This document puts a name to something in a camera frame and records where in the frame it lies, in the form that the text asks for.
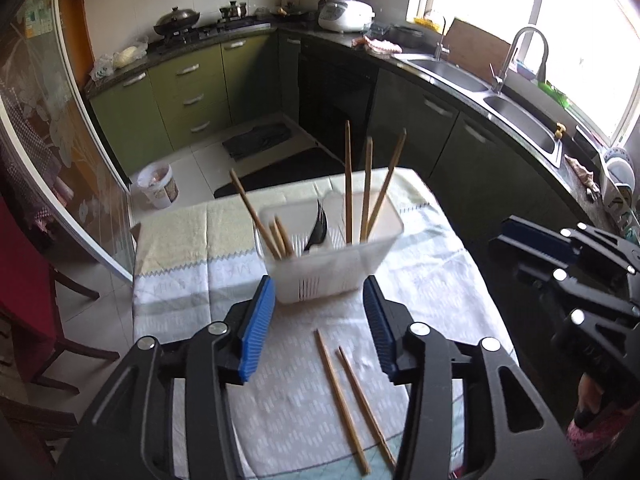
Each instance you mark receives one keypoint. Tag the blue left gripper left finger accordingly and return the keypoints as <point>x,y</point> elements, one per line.
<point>254,328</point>

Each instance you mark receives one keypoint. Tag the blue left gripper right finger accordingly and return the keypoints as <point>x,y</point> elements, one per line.
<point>381,323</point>

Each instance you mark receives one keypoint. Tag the white plastic utensil holder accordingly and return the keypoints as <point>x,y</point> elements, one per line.
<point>334,266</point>

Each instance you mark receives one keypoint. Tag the black plastic fork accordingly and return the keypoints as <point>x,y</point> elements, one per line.
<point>318,232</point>

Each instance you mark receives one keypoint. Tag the wooden chopstick long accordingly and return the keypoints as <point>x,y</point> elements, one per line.
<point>364,220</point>

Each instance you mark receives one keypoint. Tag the steel kitchen faucet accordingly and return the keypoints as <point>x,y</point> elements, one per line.
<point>501,76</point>

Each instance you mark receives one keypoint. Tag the green kitchen cabinets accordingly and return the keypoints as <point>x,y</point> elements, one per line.
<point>166,102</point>

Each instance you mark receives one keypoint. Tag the right hand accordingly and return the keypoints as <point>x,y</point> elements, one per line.
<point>591,403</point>

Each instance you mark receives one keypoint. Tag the patterned grey green tablecloth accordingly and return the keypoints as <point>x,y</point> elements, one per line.
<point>193,263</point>

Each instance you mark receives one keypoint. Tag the steel double sink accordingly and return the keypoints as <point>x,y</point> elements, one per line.
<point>496,105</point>

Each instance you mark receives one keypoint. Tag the white plastic bucket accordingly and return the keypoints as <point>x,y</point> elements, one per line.
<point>158,184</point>

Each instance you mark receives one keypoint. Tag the dark floor mat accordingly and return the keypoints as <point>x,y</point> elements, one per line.
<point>257,140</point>

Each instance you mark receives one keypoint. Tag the dark lower cabinets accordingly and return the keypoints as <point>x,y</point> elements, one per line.
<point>480,168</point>

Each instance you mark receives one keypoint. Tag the red chair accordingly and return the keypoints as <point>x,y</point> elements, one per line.
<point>28,303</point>

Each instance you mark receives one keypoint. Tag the wooden cutting board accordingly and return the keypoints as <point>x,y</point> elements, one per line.
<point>474,50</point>

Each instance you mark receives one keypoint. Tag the white rice cooker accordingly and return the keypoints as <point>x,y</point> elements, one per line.
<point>346,16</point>

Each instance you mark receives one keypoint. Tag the glass sliding door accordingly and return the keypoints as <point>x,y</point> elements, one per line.
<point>50,150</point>

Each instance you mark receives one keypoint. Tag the white plastic bag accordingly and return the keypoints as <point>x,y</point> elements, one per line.
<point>107,64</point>

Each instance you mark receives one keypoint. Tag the small black pot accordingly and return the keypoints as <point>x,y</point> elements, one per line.
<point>234,11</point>

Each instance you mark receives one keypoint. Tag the black wok with lid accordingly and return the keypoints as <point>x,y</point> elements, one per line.
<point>176,21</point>

